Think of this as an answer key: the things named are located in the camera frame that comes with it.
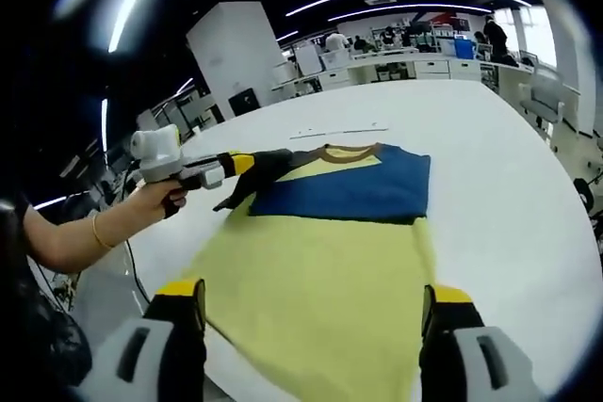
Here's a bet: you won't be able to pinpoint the grey office chair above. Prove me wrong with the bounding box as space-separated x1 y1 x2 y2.
517 70 566 133

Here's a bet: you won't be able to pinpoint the narrow white pillar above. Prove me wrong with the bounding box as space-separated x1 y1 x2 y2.
554 0 594 137

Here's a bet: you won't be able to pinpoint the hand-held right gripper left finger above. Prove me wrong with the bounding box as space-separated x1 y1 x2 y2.
91 277 208 402

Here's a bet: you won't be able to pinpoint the short ceiling light strip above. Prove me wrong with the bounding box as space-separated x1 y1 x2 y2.
338 2 494 23

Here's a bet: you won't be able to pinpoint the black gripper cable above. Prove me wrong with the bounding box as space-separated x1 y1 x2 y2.
122 236 151 316

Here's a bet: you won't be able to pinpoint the wide white square pillar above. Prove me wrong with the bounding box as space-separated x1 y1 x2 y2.
186 0 279 121

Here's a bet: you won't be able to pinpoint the black box at pillar foot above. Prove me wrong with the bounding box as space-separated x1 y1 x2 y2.
227 87 259 117

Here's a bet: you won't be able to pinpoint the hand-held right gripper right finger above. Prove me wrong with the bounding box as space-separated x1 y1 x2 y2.
417 282 538 402

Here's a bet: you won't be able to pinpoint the gold bracelet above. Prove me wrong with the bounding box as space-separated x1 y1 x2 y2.
91 213 117 250

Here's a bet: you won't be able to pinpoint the black stand with cables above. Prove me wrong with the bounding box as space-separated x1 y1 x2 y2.
572 175 603 243

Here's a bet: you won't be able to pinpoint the blue storage bin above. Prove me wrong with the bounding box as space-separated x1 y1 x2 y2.
452 39 476 60

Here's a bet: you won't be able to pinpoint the person's left hand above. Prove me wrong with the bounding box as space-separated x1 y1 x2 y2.
126 179 188 230

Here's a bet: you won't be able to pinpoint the yellow garment with coloured sleeves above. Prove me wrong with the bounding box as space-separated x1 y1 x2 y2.
181 141 442 402

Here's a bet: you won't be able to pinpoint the long white counter cabinets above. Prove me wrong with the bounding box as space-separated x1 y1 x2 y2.
270 51 538 92

